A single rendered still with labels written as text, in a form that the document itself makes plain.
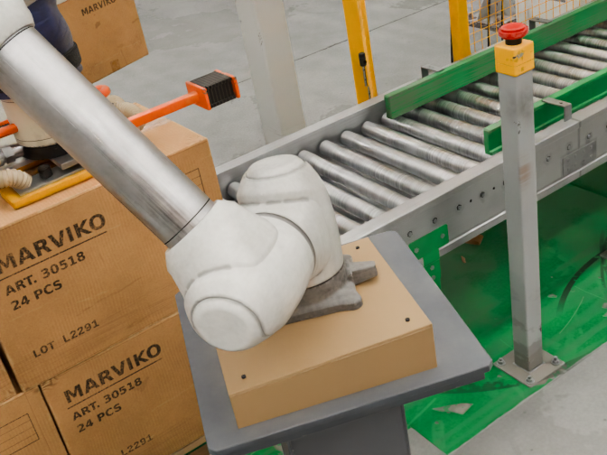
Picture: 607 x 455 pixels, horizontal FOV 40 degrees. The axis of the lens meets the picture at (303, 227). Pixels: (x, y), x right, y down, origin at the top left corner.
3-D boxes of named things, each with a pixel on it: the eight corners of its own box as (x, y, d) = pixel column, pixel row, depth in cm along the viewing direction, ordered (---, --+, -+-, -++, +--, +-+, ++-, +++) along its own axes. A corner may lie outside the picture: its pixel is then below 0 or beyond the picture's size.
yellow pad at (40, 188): (135, 140, 201) (130, 121, 199) (154, 151, 194) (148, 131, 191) (1, 197, 187) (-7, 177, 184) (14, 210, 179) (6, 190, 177)
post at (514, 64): (527, 354, 253) (512, 35, 203) (545, 364, 248) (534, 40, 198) (512, 364, 250) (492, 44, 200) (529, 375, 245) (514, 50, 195)
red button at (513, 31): (512, 35, 203) (512, 19, 201) (535, 40, 198) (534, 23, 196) (492, 44, 200) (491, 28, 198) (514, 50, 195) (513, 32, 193)
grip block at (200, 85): (221, 89, 190) (217, 69, 188) (241, 97, 184) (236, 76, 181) (190, 102, 187) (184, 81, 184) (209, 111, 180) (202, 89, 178)
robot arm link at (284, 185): (355, 242, 156) (329, 135, 146) (329, 298, 141) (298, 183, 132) (276, 246, 162) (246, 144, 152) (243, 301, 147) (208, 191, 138)
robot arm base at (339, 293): (386, 302, 147) (379, 275, 144) (264, 331, 148) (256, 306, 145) (371, 253, 163) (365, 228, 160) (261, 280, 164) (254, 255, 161)
